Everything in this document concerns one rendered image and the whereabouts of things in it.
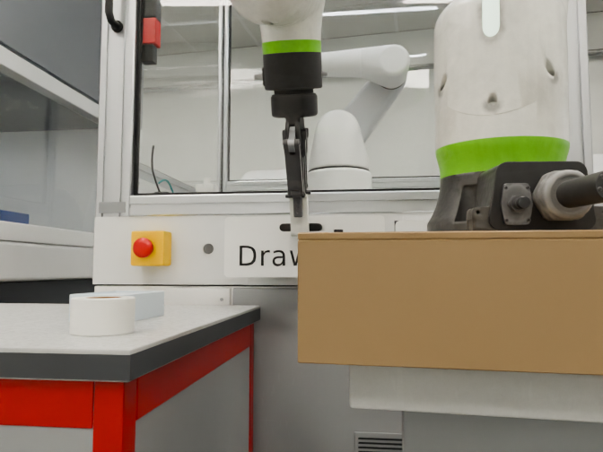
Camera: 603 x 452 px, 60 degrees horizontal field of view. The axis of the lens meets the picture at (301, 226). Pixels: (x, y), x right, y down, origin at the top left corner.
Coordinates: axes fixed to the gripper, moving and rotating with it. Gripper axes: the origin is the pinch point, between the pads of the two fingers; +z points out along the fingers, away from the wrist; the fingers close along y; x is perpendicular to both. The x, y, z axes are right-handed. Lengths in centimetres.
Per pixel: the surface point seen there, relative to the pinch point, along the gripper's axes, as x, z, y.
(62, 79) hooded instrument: -80, -26, -69
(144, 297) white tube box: -20.8, 7.4, 18.2
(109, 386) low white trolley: -12.4, 4.9, 45.1
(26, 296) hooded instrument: -82, 32, -39
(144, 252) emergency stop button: -32.2, 9.2, -8.4
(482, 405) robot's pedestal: 20, 3, 49
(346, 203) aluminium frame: 7.3, 2.3, -19.0
